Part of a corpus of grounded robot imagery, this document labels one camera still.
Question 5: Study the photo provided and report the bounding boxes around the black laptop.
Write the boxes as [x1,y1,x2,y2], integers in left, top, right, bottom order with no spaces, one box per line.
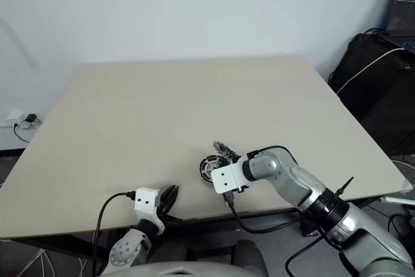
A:
[385,0,415,51]

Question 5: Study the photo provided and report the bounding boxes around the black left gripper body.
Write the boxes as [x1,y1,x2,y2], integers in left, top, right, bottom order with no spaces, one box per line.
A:
[154,192,183,226]

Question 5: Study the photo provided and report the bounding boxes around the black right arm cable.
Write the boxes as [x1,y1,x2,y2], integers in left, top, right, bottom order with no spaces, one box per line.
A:
[222,145,356,277]

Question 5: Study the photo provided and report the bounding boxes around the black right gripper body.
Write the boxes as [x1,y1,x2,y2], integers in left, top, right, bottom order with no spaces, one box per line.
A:
[226,184,250,197]

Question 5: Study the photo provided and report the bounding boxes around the black zip tie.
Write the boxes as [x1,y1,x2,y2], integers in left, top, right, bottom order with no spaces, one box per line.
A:
[335,176,355,197]

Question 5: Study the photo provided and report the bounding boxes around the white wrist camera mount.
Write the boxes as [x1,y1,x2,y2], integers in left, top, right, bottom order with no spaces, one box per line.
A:
[133,187,167,236]
[210,161,248,195]

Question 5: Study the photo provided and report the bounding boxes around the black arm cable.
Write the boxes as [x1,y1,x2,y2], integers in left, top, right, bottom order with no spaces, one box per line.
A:
[91,191,137,273]
[222,145,356,277]

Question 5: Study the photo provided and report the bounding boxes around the black case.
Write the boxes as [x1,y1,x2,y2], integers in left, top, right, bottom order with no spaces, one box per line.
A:
[328,32,415,158]

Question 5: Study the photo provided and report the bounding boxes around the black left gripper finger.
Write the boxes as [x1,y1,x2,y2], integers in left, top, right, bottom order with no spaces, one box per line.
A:
[160,186,174,210]
[167,184,182,209]

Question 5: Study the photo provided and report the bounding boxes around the silver spoked rotor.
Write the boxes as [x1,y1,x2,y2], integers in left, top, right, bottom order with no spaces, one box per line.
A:
[202,158,224,177]

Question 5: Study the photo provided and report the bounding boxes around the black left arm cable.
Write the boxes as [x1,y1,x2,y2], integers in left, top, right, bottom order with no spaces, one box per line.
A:
[91,191,137,273]

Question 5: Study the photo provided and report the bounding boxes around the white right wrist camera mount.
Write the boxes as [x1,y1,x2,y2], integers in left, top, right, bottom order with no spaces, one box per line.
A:
[210,161,248,195]

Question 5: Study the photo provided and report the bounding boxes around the white floor cables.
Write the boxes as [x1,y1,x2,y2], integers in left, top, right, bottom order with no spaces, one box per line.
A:
[18,247,87,277]

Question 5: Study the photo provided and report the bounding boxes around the black floor cables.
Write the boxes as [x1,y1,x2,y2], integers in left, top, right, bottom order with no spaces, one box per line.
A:
[387,204,415,245]

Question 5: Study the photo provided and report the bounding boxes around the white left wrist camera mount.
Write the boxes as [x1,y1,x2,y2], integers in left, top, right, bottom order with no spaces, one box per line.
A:
[133,187,167,236]

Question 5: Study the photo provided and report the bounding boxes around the motor housing with copper coils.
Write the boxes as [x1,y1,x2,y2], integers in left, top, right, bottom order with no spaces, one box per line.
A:
[197,156,228,185]

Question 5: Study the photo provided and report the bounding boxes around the white cable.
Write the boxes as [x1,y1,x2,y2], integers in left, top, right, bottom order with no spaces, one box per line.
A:
[335,47,407,95]

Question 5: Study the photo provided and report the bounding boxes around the thin black wall cable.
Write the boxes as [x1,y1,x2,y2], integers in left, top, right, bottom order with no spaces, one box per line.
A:
[12,120,30,144]

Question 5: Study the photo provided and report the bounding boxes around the white wall outlet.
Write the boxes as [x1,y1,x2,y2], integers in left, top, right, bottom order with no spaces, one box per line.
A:
[4,110,42,129]

